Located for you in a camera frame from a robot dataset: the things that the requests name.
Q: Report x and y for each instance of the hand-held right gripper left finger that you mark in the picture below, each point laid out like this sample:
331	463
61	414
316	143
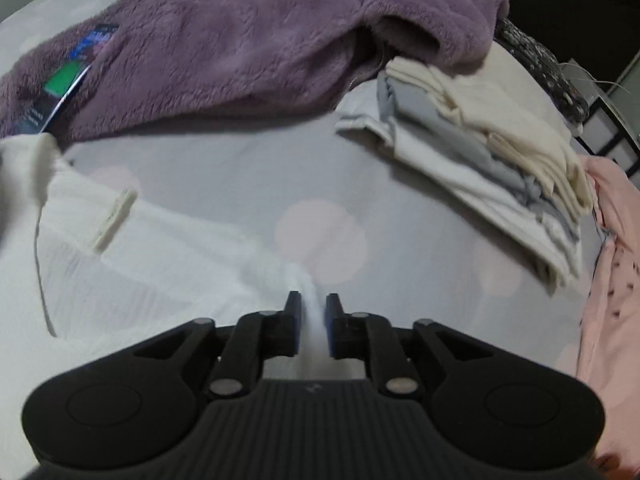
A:
295	327

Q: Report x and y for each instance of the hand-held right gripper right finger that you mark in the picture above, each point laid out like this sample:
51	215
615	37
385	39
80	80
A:
329	329

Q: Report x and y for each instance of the white textured garment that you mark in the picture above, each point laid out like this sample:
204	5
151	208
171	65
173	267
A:
150	260

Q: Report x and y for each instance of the polka dot bed sheet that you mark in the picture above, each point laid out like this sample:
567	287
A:
225	170

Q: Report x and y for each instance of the white folded garment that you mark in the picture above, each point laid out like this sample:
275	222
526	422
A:
480	210

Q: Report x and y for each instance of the grey folded garment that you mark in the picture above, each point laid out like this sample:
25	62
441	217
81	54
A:
430	115

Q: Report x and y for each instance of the cream knit folded garment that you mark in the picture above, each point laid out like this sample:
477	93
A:
520	130

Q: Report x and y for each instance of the purple fleece garment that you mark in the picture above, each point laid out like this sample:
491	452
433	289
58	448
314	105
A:
240	45

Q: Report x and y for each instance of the pink patterned garment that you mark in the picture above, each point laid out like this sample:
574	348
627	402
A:
615	270

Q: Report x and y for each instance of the black smartphone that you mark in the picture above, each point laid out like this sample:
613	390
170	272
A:
65	80

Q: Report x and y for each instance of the dark speckled cloth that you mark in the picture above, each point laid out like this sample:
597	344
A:
540	60

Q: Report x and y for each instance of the black framed white cabinet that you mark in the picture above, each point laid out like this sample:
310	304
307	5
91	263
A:
612	130

